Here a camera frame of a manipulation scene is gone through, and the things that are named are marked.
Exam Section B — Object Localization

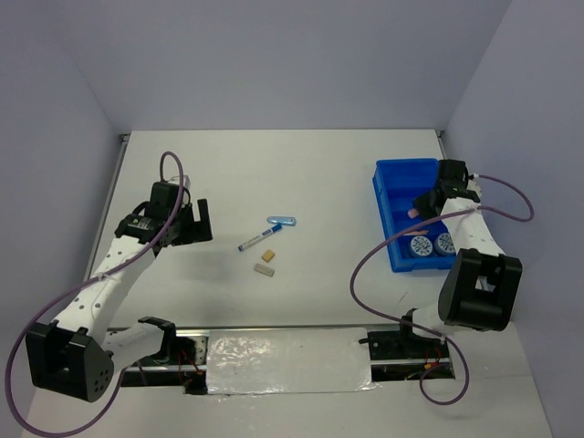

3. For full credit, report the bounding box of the light blue clip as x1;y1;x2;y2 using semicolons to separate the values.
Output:
266;215;297;226

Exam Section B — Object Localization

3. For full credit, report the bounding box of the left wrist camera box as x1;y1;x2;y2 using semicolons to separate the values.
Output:
167;175;191;204

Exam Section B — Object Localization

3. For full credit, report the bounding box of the small tan eraser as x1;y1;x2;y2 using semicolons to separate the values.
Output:
261;250;276;263

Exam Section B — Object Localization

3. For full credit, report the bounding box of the grey beige eraser block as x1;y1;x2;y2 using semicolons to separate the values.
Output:
254;264;275;277

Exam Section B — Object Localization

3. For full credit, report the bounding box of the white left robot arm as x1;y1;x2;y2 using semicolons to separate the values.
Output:
25;181;213;402

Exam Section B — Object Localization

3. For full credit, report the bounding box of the black metal base rail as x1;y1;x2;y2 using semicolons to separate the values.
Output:
122;325;455;396

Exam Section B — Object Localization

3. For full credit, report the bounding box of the blue plastic sorting bin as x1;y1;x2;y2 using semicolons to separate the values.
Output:
372;158;455;273

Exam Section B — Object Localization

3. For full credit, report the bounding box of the blue white marker pen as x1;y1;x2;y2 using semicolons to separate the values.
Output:
237;224;282;252

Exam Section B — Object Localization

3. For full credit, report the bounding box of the silver foil tape sheet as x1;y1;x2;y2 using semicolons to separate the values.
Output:
206;328;377;395

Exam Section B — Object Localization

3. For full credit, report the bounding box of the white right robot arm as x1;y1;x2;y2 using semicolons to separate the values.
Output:
364;158;523;360

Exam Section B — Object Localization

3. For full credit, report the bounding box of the blue patterned tape roll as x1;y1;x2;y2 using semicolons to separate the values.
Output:
433;233;456;256
408;235;434;258

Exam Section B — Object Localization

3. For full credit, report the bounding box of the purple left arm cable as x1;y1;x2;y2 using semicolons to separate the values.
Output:
4;151;187;438

